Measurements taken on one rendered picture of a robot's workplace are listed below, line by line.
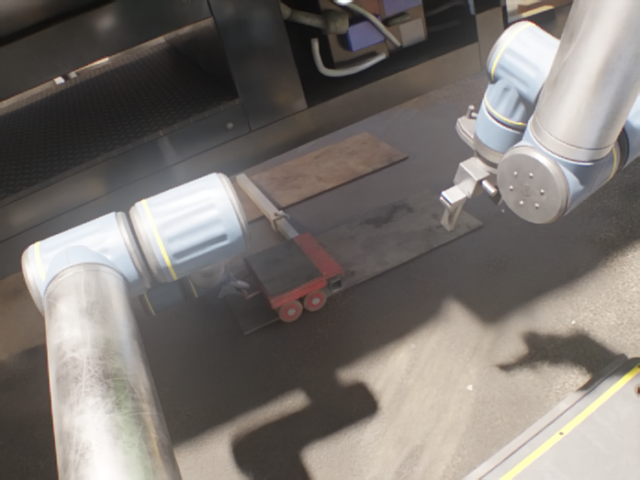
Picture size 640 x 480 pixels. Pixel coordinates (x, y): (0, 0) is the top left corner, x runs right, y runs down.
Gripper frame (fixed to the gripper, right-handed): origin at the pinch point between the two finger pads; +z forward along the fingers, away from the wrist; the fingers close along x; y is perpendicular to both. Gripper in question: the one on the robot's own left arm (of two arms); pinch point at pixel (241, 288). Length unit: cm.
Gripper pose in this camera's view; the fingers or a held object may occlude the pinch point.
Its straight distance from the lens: 198.8
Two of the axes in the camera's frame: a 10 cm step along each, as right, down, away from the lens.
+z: 8.3, 2.3, 5.1
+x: -4.1, 8.7, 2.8
